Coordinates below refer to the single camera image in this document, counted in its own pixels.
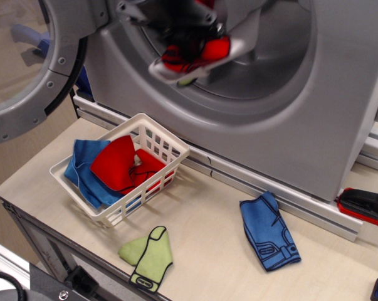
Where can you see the grey toy washing machine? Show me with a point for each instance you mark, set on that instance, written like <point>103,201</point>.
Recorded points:
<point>296,108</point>

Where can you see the red black clamp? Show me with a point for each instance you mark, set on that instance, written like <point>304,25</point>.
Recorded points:
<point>359,204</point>

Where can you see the green cloth on table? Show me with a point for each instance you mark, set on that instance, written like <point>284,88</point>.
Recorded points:
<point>150,256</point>

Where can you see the red cloth in basket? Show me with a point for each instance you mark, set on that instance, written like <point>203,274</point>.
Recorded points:
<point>122,168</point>

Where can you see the green cloth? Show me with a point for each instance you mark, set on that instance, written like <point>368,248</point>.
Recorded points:
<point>150,256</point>
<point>186,82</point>

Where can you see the red white patterned cloth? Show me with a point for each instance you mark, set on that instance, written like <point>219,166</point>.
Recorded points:
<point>173,66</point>

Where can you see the blue cloth in basket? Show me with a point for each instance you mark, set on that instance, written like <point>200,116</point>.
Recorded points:
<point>95,192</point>

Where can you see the round grey machine door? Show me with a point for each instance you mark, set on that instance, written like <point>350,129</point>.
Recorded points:
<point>42,52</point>

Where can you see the aluminium table frame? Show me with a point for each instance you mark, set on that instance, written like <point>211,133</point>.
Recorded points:
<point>58,253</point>

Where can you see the black bracket on table frame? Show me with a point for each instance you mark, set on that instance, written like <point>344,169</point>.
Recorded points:
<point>82,282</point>

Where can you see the blue jeans cloth on table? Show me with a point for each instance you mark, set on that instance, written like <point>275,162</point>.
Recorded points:
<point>268,233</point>

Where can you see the aluminium rail under machine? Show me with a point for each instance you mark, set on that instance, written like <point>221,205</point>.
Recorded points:
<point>322,213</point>

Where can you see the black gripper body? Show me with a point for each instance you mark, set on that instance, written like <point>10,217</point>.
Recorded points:
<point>185,24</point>

